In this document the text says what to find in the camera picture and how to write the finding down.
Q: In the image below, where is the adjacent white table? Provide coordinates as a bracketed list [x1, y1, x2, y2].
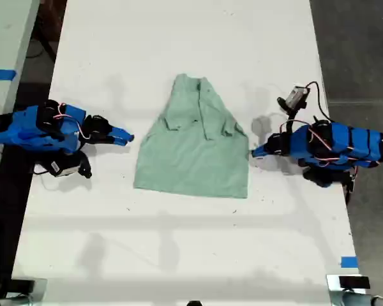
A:
[0, 0, 41, 195]

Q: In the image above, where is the black camera cable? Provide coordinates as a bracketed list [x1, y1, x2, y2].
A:
[304, 81, 333, 124]

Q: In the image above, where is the red and white wire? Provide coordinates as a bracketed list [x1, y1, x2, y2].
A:
[307, 120, 362, 168]
[54, 101, 92, 141]

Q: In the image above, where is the small blue tape square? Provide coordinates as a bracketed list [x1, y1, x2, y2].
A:
[340, 255, 359, 269]

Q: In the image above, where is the short black camera stalk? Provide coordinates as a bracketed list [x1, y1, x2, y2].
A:
[76, 150, 93, 179]
[276, 96, 303, 130]

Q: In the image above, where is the grey and black camera box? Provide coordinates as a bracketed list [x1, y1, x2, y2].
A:
[285, 84, 310, 111]

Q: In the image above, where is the small black box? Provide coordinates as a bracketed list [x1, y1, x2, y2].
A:
[338, 275, 371, 291]
[10, 278, 36, 295]

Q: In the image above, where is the black camera box with label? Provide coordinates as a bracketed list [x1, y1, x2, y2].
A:
[47, 157, 80, 178]

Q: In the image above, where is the pale green T-shirt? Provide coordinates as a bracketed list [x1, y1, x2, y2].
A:
[133, 73, 250, 200]

